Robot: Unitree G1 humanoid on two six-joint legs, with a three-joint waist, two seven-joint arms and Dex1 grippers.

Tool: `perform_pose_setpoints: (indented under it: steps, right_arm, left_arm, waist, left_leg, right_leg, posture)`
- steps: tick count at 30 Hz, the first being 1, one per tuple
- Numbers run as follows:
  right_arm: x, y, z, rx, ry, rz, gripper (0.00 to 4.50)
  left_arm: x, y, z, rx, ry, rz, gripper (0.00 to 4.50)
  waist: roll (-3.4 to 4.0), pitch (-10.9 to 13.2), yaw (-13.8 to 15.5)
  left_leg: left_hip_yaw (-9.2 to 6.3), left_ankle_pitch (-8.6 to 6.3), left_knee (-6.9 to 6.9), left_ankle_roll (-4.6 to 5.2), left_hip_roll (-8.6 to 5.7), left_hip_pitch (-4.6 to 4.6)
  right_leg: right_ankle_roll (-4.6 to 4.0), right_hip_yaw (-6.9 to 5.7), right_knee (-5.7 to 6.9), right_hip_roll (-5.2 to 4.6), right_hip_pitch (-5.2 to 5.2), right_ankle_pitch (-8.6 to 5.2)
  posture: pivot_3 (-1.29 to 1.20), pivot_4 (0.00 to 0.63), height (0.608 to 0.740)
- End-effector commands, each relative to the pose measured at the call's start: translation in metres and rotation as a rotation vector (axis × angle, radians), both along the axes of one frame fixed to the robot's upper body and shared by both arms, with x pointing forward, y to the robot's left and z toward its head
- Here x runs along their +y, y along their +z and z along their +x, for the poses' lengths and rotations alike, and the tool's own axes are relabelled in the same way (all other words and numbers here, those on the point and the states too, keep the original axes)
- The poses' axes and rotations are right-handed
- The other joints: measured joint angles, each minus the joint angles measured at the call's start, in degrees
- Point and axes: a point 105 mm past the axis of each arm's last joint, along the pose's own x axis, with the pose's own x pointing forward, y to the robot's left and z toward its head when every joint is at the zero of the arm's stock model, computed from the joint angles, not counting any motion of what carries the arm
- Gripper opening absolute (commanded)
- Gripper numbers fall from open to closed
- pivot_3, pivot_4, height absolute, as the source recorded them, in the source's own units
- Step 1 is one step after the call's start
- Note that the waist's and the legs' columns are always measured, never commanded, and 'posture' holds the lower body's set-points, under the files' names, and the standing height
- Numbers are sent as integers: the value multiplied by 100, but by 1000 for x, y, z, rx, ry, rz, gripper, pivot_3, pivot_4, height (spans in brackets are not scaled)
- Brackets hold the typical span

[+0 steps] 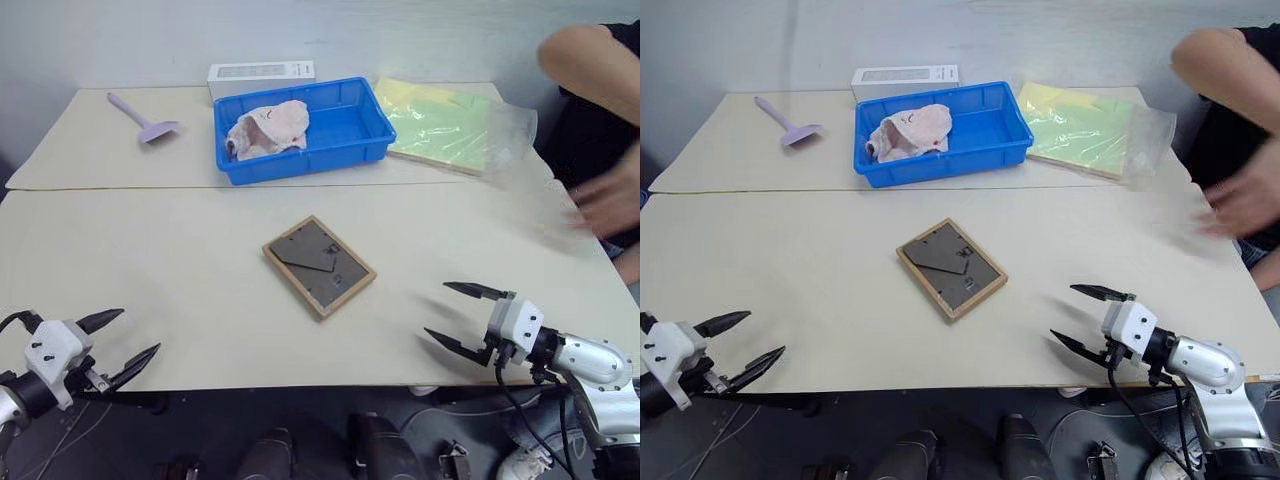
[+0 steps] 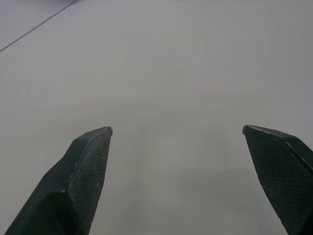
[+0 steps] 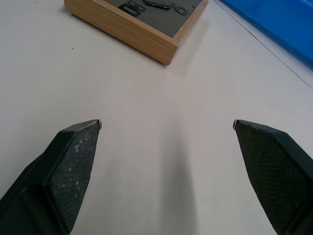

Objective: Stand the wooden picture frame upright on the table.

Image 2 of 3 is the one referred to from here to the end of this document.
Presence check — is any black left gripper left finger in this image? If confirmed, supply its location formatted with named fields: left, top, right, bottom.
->
left=4, top=126, right=113, bottom=235

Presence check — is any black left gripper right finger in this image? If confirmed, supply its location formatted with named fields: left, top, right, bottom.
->
left=242, top=124, right=313, bottom=235

